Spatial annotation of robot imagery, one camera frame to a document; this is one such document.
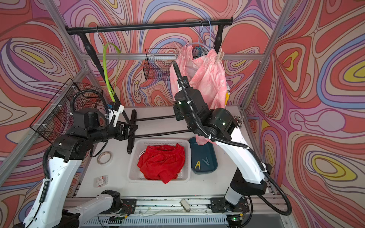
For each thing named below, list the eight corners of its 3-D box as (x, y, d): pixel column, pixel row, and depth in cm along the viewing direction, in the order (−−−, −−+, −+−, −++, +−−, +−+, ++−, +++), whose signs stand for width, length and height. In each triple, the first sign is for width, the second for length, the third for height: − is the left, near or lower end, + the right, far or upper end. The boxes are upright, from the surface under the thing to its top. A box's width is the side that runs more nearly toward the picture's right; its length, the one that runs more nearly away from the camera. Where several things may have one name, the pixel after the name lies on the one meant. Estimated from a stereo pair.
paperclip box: (99, 187, 81) (96, 185, 79) (99, 178, 84) (97, 177, 82) (108, 184, 82) (106, 182, 80) (108, 176, 85) (106, 174, 83)
